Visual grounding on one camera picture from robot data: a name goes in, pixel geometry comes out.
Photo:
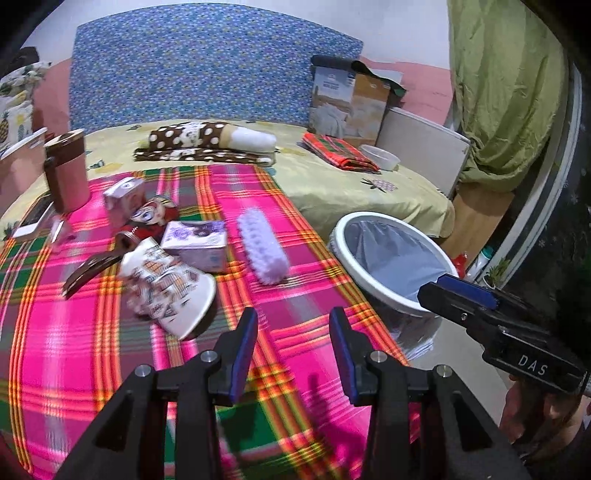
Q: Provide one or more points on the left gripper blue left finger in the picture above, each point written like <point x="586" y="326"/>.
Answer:
<point x="234" y="350"/>

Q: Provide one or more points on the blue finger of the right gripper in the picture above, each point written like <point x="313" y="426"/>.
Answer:
<point x="474" y="293"/>
<point x="475" y="319"/>

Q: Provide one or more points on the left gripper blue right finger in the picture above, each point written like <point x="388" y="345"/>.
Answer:
<point x="351" y="348"/>

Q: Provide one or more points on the patterned paper cup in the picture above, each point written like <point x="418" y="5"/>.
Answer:
<point x="162" y="288"/>

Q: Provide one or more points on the purple milk carton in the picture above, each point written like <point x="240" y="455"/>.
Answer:
<point x="200" y="244"/>

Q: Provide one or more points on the red soda can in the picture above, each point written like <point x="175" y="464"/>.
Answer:
<point x="149" y="221"/>

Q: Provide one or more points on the pink brown milk carton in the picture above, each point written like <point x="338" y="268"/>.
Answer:
<point x="122" y="199"/>

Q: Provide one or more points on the translucent trash bag liner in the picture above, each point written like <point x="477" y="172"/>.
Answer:
<point x="390" y="259"/>

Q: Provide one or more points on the white round trash bin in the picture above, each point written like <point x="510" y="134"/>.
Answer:
<point x="413" y="330"/>

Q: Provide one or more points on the person right hand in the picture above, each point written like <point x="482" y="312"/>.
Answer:
<point x="539" y="424"/>

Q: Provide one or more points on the small potted plant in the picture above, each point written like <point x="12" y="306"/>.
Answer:
<point x="494" y="276"/>

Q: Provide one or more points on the white teal bottle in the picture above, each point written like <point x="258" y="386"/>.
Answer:
<point x="481" y="261"/>

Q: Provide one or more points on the red detergent bottle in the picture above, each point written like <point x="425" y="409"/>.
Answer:
<point x="460" y="263"/>

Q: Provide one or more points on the wooden board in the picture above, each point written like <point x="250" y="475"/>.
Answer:
<point x="478" y="212"/>

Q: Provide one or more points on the pink plaid tablecloth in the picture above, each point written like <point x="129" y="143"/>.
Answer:
<point x="62" y="357"/>

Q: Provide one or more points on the white plastic bowl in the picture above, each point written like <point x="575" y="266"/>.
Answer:
<point x="384" y="159"/>

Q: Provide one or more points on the yellow bed sheet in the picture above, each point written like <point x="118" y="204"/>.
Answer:
<point x="321" y="192"/>

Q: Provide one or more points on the folded red plaid cloth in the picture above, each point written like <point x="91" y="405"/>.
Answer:
<point x="339" y="153"/>

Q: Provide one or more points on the brown polka dot blanket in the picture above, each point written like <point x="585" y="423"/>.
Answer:
<point x="208" y="141"/>

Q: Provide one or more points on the green curtain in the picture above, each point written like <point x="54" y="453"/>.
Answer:
<point x="508" y="72"/>

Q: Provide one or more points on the cardboard bedding box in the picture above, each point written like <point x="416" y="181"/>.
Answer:
<point x="349" y="99"/>

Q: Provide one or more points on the white smartphone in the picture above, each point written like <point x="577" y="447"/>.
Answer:
<point x="35" y="219"/>

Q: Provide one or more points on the pink brown tumbler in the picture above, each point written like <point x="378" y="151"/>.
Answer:
<point x="65" y="171"/>

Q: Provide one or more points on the pink storage box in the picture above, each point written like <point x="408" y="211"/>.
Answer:
<point x="21" y="166"/>

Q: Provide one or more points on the blue floral headboard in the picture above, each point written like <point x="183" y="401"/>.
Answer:
<point x="197" y="61"/>

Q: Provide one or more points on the pineapple print bedding bundle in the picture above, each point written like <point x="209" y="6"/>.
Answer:
<point x="17" y="107"/>

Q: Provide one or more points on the black clothing on bundle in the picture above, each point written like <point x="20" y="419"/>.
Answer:
<point x="25" y="56"/>

